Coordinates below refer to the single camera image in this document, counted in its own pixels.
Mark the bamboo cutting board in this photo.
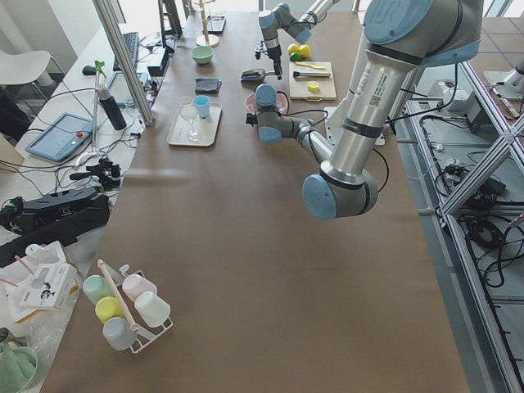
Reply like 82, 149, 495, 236
288, 61, 337, 101

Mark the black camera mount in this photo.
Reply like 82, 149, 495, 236
246, 113, 258, 126
254, 41, 267, 60

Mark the black keyboard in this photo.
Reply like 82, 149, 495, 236
120, 32, 140, 68

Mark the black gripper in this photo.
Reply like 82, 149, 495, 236
268, 45, 282, 70

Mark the black framed tray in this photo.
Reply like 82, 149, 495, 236
206, 16, 226, 34

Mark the white chair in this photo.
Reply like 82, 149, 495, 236
0, 51, 52, 99

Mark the yellow lemon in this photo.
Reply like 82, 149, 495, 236
287, 43, 300, 55
299, 44, 311, 58

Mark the yellow lemon near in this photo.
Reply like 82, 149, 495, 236
299, 44, 311, 58

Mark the yellow rack cup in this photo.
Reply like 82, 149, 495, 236
95, 296, 124, 324

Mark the pink bowl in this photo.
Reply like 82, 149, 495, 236
245, 91, 289, 115

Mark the black computer mouse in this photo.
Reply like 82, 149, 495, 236
82, 65, 97, 76

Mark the steel ice scoop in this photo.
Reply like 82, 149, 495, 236
240, 68, 275, 84

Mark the blue teach pendant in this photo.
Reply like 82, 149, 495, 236
25, 113, 93, 162

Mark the yellow lemon far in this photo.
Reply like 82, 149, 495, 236
287, 43, 300, 55

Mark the white product box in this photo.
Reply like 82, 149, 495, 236
20, 263, 78, 310

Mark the aluminium frame post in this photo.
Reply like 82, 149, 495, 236
93, 0, 154, 127

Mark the grey-blue rack cup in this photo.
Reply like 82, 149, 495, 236
102, 317, 137, 350

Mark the green rack cup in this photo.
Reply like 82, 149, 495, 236
82, 275, 113, 305

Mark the wooden mug tree stand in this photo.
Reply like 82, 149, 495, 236
192, 0, 219, 47

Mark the cream serving tray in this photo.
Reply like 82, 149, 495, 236
167, 102, 222, 147

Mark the green lime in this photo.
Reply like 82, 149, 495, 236
289, 52, 303, 62

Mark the light blue cup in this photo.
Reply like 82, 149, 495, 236
193, 95, 210, 119

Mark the pink rack cup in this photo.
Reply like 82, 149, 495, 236
122, 273, 157, 301

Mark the yellow plastic knife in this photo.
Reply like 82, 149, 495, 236
294, 61, 326, 70

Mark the grey folded cloth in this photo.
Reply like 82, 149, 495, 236
195, 78, 222, 95

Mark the half lemon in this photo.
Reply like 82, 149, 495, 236
307, 81, 319, 92

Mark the clear wine glass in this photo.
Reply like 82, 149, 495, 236
178, 96, 202, 142

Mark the black water bottle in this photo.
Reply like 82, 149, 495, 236
95, 84, 127, 130

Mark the green bowl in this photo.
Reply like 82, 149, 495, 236
190, 46, 214, 66

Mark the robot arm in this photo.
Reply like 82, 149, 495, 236
255, 1, 483, 219
255, 0, 338, 79

